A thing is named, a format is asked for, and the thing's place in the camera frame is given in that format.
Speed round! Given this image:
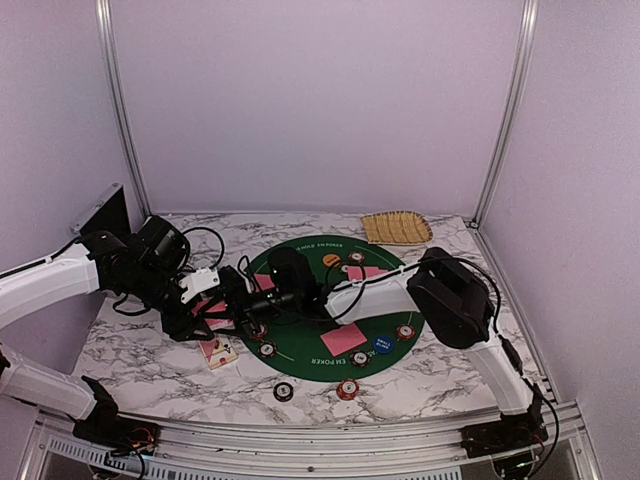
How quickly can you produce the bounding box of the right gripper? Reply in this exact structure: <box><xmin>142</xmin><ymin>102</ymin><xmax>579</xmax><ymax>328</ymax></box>
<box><xmin>200</xmin><ymin>282</ymin><xmax>299</xmax><ymax>338</ymax></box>

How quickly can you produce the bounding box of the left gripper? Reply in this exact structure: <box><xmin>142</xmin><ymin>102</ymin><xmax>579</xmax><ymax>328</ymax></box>
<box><xmin>129</xmin><ymin>261</ymin><xmax>214</xmax><ymax>341</ymax></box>

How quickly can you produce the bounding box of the single red playing card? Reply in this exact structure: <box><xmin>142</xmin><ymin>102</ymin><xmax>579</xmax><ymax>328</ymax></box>
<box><xmin>251</xmin><ymin>274</ymin><xmax>275</xmax><ymax>292</ymax></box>

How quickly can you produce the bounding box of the red playing card deck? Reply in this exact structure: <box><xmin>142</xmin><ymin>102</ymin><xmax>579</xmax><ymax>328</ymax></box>
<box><xmin>192</xmin><ymin>301</ymin><xmax>235</xmax><ymax>331</ymax></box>

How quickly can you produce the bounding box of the orange big blind button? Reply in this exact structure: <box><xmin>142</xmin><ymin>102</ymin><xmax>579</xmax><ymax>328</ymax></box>
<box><xmin>322</xmin><ymin>253</ymin><xmax>341</xmax><ymax>268</ymax></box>

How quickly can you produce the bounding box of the brown poker chip stack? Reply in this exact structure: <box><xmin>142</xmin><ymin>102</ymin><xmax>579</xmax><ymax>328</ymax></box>
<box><xmin>273</xmin><ymin>382</ymin><xmax>294</xmax><ymax>402</ymax></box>

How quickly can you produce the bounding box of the orange chip stack top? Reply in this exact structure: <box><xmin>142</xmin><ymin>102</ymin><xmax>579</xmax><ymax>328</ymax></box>
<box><xmin>349</xmin><ymin>251</ymin><xmax>366</xmax><ymax>264</ymax></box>

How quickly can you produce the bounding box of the orange poker chip stack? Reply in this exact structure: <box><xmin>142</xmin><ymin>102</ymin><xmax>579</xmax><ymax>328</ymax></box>
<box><xmin>336</xmin><ymin>379</ymin><xmax>359</xmax><ymax>401</ymax></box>

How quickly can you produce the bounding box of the blue small blind button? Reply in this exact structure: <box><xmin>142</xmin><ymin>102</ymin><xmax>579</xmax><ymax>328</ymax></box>
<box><xmin>372</xmin><ymin>336</ymin><xmax>395</xmax><ymax>355</ymax></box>

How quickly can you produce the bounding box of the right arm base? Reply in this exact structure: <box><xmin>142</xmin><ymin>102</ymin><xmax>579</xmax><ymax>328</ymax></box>
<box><xmin>460</xmin><ymin>414</ymin><xmax>549</xmax><ymax>458</ymax></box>

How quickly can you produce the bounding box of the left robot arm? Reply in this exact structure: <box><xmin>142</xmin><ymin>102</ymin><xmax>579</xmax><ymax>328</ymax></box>
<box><xmin>1</xmin><ymin>231</ymin><xmax>220</xmax><ymax>445</ymax></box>

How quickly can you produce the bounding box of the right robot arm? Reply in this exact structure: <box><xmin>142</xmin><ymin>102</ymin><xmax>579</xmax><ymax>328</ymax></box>
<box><xmin>218</xmin><ymin>247</ymin><xmax>542</xmax><ymax>448</ymax></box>

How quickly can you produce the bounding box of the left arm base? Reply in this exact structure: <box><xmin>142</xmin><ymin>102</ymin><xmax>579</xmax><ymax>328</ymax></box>
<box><xmin>73</xmin><ymin>417</ymin><xmax>160</xmax><ymax>456</ymax></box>

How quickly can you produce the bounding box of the gold card deck box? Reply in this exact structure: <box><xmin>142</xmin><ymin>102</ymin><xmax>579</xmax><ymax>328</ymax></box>
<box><xmin>199</xmin><ymin>335</ymin><xmax>238</xmax><ymax>370</ymax></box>

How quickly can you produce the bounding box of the round green poker mat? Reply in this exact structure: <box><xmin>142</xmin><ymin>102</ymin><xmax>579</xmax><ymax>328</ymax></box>
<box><xmin>244</xmin><ymin>235</ymin><xmax>425</xmax><ymax>383</ymax></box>

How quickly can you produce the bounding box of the woven bamboo tray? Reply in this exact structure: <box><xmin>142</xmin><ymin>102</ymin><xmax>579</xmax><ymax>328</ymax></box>
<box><xmin>360</xmin><ymin>211</ymin><xmax>433</xmax><ymax>246</ymax></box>

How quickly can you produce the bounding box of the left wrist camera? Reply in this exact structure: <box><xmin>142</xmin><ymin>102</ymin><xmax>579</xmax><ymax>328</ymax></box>
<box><xmin>178</xmin><ymin>268</ymin><xmax>220</xmax><ymax>304</ymax></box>

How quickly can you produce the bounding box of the front aluminium rail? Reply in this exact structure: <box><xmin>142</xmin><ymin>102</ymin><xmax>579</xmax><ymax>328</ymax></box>
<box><xmin>16</xmin><ymin>403</ymin><xmax>602</xmax><ymax>479</ymax></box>

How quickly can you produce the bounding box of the left aluminium frame post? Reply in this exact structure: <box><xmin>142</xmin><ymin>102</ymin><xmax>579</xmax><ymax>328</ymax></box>
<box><xmin>95</xmin><ymin>0</ymin><xmax>152</xmax><ymax>217</ymax></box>

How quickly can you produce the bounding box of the aluminium frame post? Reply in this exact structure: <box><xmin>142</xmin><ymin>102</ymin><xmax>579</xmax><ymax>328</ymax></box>
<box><xmin>95</xmin><ymin>0</ymin><xmax>152</xmax><ymax>217</ymax></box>
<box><xmin>470</xmin><ymin>0</ymin><xmax>540</xmax><ymax>229</ymax></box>

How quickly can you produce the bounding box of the right aluminium frame post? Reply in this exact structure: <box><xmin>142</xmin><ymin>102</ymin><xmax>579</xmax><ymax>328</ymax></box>
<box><xmin>470</xmin><ymin>0</ymin><xmax>540</xmax><ymax>229</ymax></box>

